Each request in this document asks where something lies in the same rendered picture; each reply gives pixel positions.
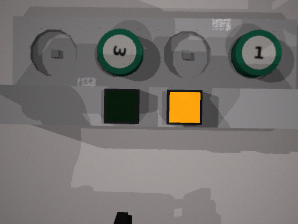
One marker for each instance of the grey panel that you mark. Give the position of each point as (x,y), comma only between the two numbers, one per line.
(186,78)

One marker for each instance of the green screw cap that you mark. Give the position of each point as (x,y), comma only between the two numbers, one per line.
(256,53)
(120,52)

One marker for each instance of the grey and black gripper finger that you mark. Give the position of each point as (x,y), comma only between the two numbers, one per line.
(123,218)

